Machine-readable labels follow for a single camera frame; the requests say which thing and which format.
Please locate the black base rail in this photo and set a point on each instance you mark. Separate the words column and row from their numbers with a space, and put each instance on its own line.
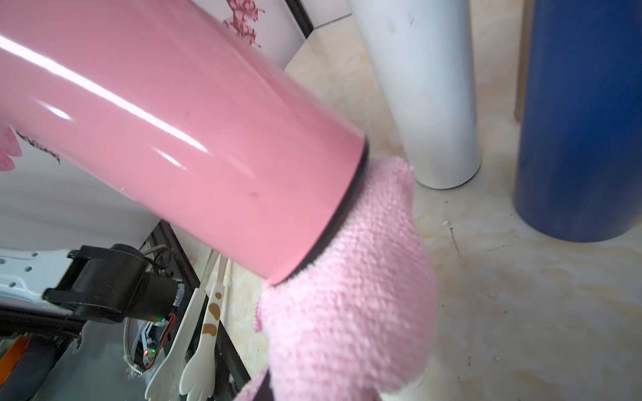
column 231, row 374

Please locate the blue thermos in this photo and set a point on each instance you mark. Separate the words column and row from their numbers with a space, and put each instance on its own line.
column 578, row 174

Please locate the pink towel cloth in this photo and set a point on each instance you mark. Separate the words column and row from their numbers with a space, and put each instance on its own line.
column 358, row 321

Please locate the white thermos black lid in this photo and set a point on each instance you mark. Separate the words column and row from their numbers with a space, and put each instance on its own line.
column 422, row 54

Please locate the pink thermos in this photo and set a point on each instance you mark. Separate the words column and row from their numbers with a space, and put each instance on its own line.
column 163, row 104

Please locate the gold thermos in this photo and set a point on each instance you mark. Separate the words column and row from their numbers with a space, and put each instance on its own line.
column 523, row 60

